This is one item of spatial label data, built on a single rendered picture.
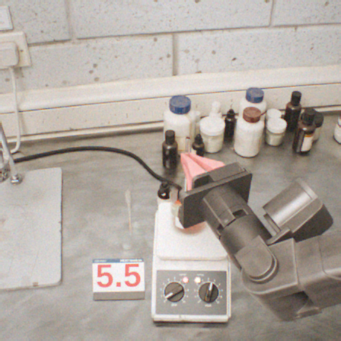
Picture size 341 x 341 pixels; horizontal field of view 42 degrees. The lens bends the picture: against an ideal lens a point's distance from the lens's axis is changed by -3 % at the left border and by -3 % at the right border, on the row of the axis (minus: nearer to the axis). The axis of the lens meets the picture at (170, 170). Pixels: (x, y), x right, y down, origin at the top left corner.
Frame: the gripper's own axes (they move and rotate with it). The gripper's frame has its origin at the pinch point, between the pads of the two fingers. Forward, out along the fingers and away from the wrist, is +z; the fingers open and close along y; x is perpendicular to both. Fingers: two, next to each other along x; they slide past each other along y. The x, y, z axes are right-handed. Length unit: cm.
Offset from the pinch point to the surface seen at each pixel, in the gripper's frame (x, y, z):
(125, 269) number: 22.6, 10.9, 1.0
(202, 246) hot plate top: 16.8, -1.2, -4.0
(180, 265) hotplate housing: 18.8, 3.1, -4.6
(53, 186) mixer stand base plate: 24.4, 17.0, 27.9
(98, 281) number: 23.9, 16.0, 1.5
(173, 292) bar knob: 19.4, 6.3, -8.6
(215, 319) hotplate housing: 23.6, 1.1, -13.9
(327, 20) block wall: 2, -53, 30
